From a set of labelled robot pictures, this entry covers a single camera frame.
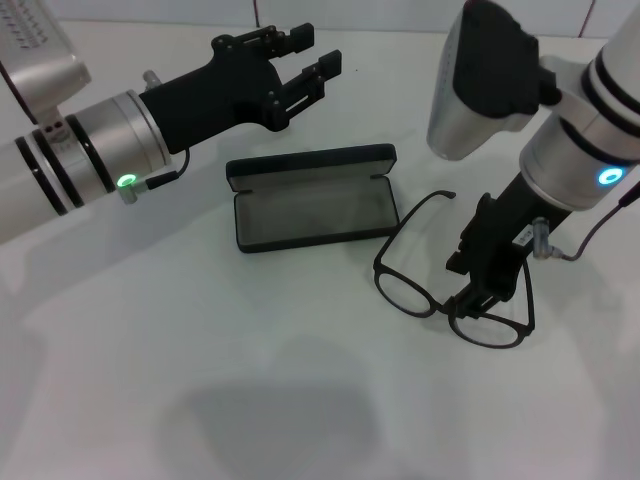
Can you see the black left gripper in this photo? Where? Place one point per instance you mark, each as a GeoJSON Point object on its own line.
{"type": "Point", "coordinates": [215, 95]}

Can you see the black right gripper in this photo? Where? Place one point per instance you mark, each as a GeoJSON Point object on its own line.
{"type": "Point", "coordinates": [505, 240]}

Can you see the black round glasses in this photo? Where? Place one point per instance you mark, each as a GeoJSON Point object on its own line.
{"type": "Point", "coordinates": [378, 264]}

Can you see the black glasses case grey lining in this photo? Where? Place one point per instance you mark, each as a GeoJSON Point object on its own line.
{"type": "Point", "coordinates": [310, 220]}

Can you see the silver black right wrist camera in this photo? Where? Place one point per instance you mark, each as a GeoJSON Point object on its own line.
{"type": "Point", "coordinates": [450, 100]}

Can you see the left camera mount bracket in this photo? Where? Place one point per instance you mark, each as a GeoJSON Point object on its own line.
{"type": "Point", "coordinates": [52, 125]}

